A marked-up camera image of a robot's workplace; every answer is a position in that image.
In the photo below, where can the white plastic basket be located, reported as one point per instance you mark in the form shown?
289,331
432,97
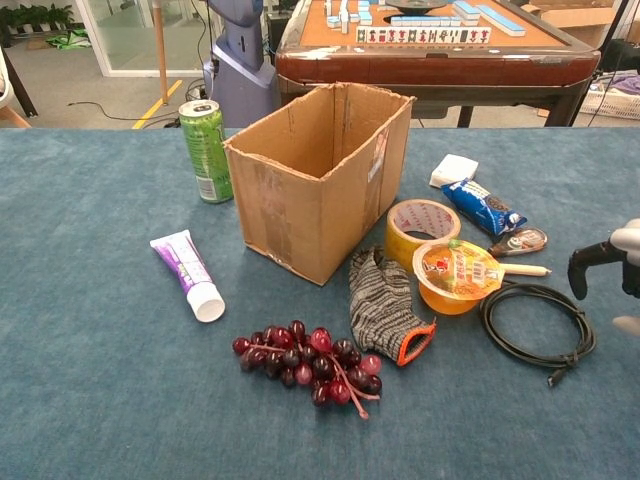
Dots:
610,105

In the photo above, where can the small white box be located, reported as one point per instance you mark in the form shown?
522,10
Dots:
452,170

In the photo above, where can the grey striped work glove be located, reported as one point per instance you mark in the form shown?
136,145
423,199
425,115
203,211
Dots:
380,305

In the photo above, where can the wooden pole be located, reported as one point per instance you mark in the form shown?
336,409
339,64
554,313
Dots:
160,50

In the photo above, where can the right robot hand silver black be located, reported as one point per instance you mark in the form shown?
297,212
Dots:
580,260

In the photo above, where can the brown cardboard carton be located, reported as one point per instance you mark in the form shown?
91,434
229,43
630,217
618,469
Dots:
580,22

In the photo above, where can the yellow tape roll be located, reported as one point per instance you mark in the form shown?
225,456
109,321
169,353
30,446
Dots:
400,245

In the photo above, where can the green potted plants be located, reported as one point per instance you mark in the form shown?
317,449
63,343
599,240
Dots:
35,17

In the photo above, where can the open cardboard box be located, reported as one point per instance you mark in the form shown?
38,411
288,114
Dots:
300,225

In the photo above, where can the red marker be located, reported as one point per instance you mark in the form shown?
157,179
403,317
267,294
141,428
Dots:
525,270

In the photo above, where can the green white bag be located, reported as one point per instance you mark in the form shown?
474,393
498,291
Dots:
70,40

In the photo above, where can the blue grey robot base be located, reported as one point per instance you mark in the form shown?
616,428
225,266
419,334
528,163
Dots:
240,75

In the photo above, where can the blue felt table cover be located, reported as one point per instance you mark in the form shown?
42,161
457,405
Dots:
100,350

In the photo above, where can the purple white toothpaste tube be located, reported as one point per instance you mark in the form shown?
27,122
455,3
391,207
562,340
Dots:
187,270

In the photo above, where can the blue cookie packet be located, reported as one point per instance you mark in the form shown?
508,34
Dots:
480,205

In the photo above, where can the white chair wooden legs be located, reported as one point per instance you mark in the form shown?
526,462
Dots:
4,92

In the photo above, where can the brown mahjong table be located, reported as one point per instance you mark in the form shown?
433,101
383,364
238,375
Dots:
400,65

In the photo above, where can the orange jelly cup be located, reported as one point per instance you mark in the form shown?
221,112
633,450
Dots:
450,295

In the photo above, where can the bunch of red grapes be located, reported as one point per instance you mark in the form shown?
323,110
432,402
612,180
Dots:
310,360

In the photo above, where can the green drink can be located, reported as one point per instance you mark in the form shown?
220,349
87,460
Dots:
207,150

